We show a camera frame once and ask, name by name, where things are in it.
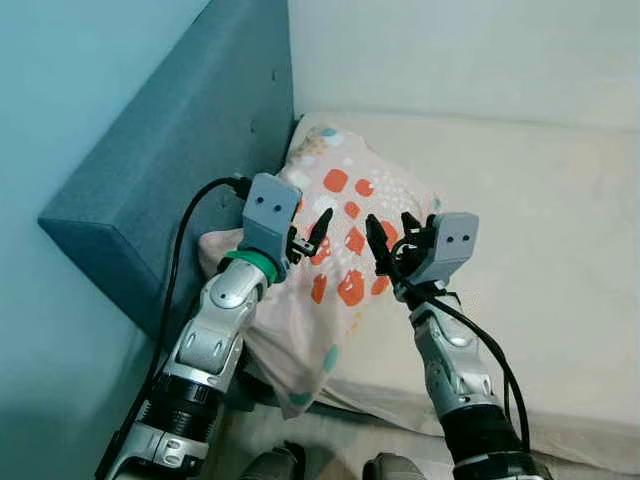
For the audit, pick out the pink pillow with orange patches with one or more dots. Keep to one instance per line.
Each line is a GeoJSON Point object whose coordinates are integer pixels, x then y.
{"type": "Point", "coordinates": [340, 170]}

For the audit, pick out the grey robot right leg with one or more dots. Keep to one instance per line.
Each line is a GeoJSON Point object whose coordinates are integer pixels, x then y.
{"type": "Point", "coordinates": [392, 468]}

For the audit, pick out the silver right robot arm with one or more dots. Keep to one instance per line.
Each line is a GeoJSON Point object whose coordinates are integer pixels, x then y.
{"type": "Point", "coordinates": [450, 360]}

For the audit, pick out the grey robot leg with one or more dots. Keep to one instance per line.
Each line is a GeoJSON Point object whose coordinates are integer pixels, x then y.
{"type": "Point", "coordinates": [272, 465]}
{"type": "Point", "coordinates": [392, 468]}

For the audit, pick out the teal upholstered headboard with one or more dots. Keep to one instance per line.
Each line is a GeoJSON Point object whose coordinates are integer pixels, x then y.
{"type": "Point", "coordinates": [170, 140]}

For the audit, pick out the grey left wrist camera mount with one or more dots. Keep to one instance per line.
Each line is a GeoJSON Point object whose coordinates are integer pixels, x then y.
{"type": "Point", "coordinates": [268, 210]}

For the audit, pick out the mattress with cream sheet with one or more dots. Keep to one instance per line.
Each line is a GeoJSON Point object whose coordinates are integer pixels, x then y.
{"type": "Point", "coordinates": [540, 250]}

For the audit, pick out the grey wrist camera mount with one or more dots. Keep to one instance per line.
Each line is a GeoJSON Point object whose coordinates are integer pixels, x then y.
{"type": "Point", "coordinates": [268, 210]}
{"type": "Point", "coordinates": [450, 245]}

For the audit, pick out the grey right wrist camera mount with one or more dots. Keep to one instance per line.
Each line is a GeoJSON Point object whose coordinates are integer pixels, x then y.
{"type": "Point", "coordinates": [450, 245]}

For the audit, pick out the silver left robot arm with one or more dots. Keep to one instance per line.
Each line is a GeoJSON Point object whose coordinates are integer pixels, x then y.
{"type": "Point", "coordinates": [215, 340]}

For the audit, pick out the grey robot left leg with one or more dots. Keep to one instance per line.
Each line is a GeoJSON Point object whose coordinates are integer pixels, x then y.
{"type": "Point", "coordinates": [272, 465]}

